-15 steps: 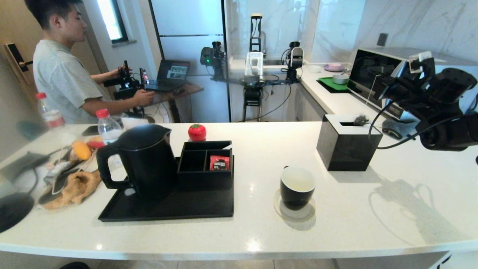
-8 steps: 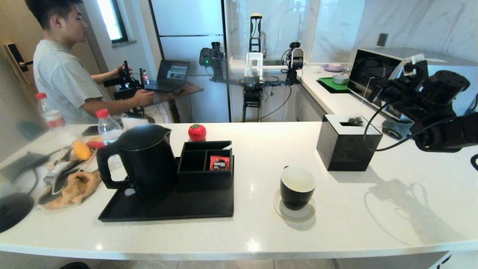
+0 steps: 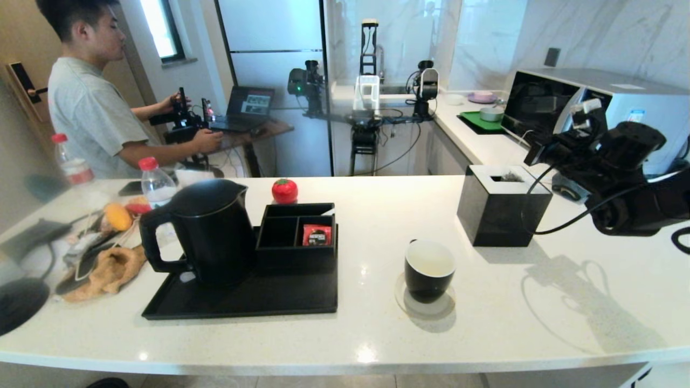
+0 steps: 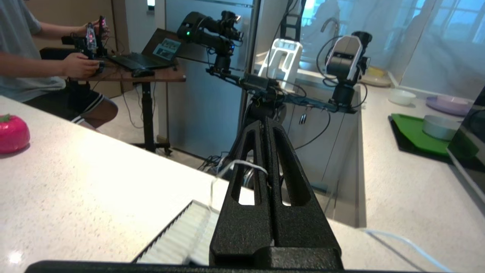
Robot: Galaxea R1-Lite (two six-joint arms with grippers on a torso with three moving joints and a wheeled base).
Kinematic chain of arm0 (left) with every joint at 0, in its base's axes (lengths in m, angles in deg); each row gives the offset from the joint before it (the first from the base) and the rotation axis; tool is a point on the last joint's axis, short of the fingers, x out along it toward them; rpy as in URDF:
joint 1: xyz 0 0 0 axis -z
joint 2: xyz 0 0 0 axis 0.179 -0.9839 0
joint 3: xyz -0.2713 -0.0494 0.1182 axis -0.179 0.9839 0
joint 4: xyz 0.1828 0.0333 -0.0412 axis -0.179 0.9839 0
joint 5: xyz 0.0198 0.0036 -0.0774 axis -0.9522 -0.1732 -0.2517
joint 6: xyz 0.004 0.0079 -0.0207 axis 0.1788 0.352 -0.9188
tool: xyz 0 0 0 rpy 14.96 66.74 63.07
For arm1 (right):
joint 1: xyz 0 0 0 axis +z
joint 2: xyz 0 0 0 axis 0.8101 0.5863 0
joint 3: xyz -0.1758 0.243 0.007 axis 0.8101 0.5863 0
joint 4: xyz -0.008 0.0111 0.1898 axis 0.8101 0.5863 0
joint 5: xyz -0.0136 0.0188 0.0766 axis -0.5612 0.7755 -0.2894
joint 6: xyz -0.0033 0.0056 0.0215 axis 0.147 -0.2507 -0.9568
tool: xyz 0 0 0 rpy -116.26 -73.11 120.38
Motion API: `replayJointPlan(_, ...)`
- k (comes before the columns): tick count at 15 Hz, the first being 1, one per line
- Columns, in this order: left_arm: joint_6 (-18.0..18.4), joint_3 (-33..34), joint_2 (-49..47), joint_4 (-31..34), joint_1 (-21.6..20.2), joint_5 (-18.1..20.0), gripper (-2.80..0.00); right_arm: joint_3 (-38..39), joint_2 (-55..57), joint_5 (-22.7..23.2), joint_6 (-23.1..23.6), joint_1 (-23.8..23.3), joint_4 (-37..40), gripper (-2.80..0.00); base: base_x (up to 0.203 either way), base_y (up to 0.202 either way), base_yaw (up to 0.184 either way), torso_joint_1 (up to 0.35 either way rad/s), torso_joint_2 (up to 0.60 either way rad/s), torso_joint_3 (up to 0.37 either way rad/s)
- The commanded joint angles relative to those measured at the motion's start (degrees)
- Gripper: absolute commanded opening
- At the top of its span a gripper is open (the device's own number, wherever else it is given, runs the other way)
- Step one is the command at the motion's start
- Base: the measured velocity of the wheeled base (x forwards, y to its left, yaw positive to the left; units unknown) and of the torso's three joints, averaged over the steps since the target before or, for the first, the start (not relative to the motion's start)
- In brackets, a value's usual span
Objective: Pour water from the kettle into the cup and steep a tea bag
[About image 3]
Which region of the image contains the green tray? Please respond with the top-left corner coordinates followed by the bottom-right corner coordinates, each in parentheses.
top-left (456, 110), bottom-right (507, 135)

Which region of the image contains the red coffee sachet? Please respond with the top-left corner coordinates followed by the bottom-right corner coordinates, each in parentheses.
top-left (302, 224), bottom-right (332, 247)

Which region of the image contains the black electric kettle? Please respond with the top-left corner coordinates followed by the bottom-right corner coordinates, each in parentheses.
top-left (139, 179), bottom-right (257, 286)

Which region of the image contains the grey oven mitt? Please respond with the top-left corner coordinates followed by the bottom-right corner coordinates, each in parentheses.
top-left (551, 172), bottom-right (591, 203)

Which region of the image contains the black mug white inside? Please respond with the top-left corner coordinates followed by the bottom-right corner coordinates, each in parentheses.
top-left (404, 239), bottom-right (456, 303)

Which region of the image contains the black round flat object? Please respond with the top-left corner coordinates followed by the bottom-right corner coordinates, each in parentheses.
top-left (0, 277), bottom-right (50, 337)

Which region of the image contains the grey refrigerator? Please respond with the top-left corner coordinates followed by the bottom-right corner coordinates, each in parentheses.
top-left (213, 0), bottom-right (332, 177)

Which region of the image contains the white plastic rack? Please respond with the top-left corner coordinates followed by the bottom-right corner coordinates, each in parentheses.
top-left (353, 74), bottom-right (381, 111)

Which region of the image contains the black door lock handle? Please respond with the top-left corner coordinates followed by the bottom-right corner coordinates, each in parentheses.
top-left (6, 62), bottom-right (48, 106)

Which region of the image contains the black serving tray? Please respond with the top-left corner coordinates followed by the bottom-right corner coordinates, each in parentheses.
top-left (141, 226), bottom-right (339, 321)

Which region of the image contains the yellow toy corn cob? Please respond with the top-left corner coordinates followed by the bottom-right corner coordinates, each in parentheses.
top-left (104, 203), bottom-right (134, 232)

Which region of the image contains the grey folded cloth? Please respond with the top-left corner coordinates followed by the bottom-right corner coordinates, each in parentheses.
top-left (0, 218), bottom-right (73, 259)

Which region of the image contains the black device with green light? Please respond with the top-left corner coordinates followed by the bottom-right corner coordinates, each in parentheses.
top-left (287, 60), bottom-right (326, 116)

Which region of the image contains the red tomato-shaped timer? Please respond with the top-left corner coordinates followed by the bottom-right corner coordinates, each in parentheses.
top-left (271, 178), bottom-right (298, 205)

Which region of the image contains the black laptop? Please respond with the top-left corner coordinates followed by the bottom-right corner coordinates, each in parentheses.
top-left (210, 86), bottom-right (275, 133)

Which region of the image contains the black teleoperation controller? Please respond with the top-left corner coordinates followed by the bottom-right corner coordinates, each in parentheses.
top-left (150, 87), bottom-right (216, 162)

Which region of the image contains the black compartment organizer box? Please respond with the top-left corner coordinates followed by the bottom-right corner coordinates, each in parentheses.
top-left (254, 203), bottom-right (337, 273)

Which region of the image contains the window with dark frame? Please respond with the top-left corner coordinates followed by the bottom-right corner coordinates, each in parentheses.
top-left (137, 0), bottom-right (185, 64)

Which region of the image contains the brown crumpled cloth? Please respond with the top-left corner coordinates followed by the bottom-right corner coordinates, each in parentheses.
top-left (57, 245), bottom-right (149, 303)

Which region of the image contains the white round coaster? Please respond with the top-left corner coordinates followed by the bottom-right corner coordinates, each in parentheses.
top-left (394, 272), bottom-right (456, 318)

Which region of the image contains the clear water bottle red cap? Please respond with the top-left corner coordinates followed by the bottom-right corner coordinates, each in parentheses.
top-left (51, 133), bottom-right (95, 186)
top-left (137, 157), bottom-right (178, 208)

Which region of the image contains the black metal stand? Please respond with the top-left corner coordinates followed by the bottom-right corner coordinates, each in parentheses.
top-left (305, 105), bottom-right (432, 176)

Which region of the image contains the white kitchen cabinet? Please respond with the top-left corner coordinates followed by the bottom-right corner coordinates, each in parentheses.
top-left (412, 108), bottom-right (476, 176)

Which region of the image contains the brown wooden desk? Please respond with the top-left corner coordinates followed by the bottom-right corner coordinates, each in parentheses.
top-left (216, 120), bottom-right (294, 177)

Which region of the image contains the silver microwave oven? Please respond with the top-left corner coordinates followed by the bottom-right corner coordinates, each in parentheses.
top-left (500, 67), bottom-right (690, 176)

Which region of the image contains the black thin cable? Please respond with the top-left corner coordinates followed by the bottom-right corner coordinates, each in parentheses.
top-left (32, 242), bottom-right (58, 281)

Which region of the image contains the black tissue box white lid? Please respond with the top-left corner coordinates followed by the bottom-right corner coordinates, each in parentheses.
top-left (456, 164), bottom-right (553, 247)

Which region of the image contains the black white robot device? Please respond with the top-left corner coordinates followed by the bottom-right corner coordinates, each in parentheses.
top-left (407, 60), bottom-right (439, 119)

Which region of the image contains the teal chair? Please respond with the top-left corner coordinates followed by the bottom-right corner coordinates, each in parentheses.
top-left (24, 172), bottom-right (71, 205)

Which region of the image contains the person in grey t-shirt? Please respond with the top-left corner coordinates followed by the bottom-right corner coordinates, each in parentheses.
top-left (35, 0), bottom-right (224, 178)

